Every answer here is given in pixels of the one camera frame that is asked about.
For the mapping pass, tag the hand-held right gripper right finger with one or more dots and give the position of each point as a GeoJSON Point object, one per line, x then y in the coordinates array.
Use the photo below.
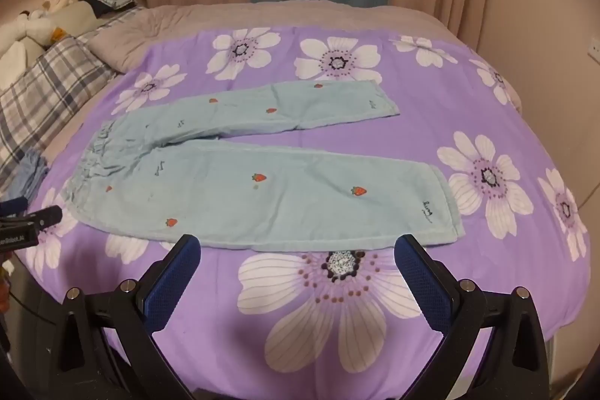
{"type": "Point", "coordinates": [422, 283]}

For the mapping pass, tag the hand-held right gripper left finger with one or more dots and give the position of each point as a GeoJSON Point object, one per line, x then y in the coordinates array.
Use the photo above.
{"type": "Point", "coordinates": [173, 283]}

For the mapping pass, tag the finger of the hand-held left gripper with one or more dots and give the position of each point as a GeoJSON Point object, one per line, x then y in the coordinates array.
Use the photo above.
{"type": "Point", "coordinates": [44, 216]}
{"type": "Point", "coordinates": [11, 205]}

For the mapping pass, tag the light blue denim shorts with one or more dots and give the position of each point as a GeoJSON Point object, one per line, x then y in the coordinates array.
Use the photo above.
{"type": "Point", "coordinates": [258, 194]}

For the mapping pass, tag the blue cloth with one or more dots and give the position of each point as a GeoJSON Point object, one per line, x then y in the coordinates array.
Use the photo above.
{"type": "Point", "coordinates": [28, 175]}

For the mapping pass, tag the plaid pillow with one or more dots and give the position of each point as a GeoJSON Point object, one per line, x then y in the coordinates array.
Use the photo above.
{"type": "Point", "coordinates": [47, 86]}

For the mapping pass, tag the purple floral blanket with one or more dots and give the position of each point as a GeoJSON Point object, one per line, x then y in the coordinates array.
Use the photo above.
{"type": "Point", "coordinates": [422, 137]}

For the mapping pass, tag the white plush toy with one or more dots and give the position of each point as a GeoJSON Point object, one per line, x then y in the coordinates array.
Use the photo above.
{"type": "Point", "coordinates": [33, 23]}

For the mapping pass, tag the white wall socket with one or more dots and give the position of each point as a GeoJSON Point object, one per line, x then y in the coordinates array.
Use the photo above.
{"type": "Point", "coordinates": [594, 51]}

